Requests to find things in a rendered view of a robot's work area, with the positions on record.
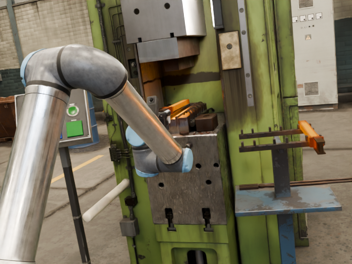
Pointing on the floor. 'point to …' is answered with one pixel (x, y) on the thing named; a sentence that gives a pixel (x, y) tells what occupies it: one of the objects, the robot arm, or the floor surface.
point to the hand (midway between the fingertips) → (165, 110)
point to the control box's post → (74, 203)
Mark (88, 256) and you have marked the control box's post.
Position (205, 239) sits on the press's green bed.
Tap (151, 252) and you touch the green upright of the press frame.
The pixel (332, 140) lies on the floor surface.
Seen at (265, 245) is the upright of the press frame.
